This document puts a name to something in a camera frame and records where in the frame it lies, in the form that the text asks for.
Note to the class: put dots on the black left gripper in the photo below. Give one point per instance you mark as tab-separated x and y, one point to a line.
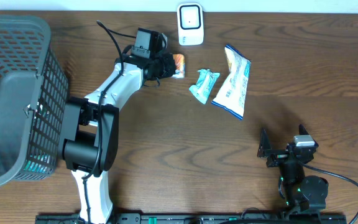
171	66

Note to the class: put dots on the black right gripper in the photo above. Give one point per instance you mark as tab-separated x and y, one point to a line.
265	150

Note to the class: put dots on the orange tissue pack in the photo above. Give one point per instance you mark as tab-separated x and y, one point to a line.
180	66

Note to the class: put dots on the teal wrapper pack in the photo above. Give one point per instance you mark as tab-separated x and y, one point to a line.
202	88

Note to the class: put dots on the white blue snack bag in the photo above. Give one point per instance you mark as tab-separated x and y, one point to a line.
232	94

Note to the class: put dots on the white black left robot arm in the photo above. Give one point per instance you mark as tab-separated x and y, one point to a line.
90	130

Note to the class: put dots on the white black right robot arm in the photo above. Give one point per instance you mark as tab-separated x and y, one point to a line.
303	194

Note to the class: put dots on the white barcode scanner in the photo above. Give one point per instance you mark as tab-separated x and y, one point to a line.
190	24

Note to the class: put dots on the grey plastic mesh basket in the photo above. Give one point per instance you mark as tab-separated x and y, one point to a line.
33	93

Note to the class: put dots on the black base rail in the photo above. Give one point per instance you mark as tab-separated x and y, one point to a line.
251	217

